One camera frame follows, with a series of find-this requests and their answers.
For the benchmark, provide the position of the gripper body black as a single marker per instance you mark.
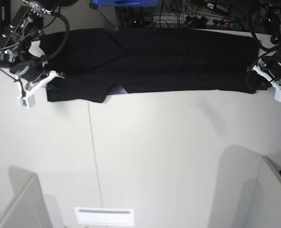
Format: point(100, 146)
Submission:
point(267, 67)
point(31, 76)

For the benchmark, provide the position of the black T-shirt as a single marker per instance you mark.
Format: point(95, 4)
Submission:
point(146, 60)

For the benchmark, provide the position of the black flat box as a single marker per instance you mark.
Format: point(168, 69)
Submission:
point(5, 13)

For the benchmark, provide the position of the blue box with oval logo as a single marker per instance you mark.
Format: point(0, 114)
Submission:
point(126, 3)

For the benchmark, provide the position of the white power strip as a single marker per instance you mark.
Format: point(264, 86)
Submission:
point(194, 21)

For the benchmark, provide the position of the white partition panel right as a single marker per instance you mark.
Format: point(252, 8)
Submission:
point(270, 180)

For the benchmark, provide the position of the white partition panel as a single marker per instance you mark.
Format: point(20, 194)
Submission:
point(270, 180)
point(27, 209)

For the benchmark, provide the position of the white partition panel left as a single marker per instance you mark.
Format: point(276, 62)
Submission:
point(27, 209)

